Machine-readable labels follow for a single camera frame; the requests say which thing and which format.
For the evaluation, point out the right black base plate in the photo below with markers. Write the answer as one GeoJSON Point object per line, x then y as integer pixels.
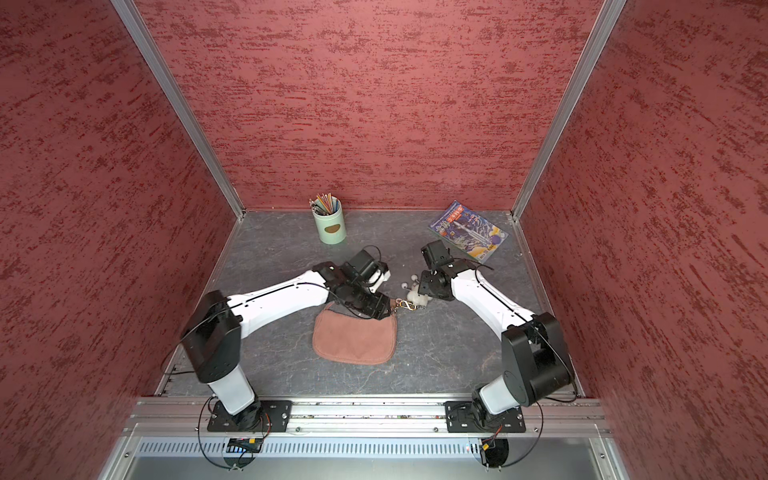
{"type": "Point", "coordinates": [473, 417]}

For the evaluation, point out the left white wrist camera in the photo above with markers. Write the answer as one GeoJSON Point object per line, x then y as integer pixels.
{"type": "Point", "coordinates": [381, 275]}

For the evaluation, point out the colourful comic book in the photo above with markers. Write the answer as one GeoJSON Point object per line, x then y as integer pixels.
{"type": "Point", "coordinates": [469, 231]}

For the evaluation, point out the white plush keychain decoration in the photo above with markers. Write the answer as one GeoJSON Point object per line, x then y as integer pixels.
{"type": "Point", "coordinates": [414, 300]}

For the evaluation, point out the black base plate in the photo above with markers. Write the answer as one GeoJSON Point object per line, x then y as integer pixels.
{"type": "Point", "coordinates": [473, 417]}
{"type": "Point", "coordinates": [262, 416]}

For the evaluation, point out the coloured pencils bundle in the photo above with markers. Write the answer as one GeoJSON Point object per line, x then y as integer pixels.
{"type": "Point", "coordinates": [324, 204]}

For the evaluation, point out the pink corduroy shoulder bag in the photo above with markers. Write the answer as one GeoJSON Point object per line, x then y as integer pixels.
{"type": "Point", "coordinates": [350, 340]}

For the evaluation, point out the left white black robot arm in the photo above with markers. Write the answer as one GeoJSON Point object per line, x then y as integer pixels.
{"type": "Point", "coordinates": [213, 335]}

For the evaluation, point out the aluminium corner post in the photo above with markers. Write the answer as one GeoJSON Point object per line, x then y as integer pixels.
{"type": "Point", "coordinates": [136, 27]}
{"type": "Point", "coordinates": [604, 24]}

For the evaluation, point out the left aluminium corner post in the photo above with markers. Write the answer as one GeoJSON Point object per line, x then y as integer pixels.
{"type": "Point", "coordinates": [136, 27]}

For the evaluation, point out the right aluminium corner post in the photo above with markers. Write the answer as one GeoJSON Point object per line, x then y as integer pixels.
{"type": "Point", "coordinates": [604, 24]}

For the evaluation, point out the green pencil cup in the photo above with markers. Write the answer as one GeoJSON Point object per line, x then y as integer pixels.
{"type": "Point", "coordinates": [330, 224]}

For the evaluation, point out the aluminium front rail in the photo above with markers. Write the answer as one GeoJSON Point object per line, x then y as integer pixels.
{"type": "Point", "coordinates": [368, 416]}

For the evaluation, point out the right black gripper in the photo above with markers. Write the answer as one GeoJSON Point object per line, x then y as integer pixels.
{"type": "Point", "coordinates": [424, 289]}

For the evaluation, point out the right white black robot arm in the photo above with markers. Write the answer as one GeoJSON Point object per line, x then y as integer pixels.
{"type": "Point", "coordinates": [535, 357]}

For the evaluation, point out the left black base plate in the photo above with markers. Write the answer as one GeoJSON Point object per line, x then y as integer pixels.
{"type": "Point", "coordinates": [262, 416]}

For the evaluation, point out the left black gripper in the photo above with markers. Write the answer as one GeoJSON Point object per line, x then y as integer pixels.
{"type": "Point", "coordinates": [377, 306]}

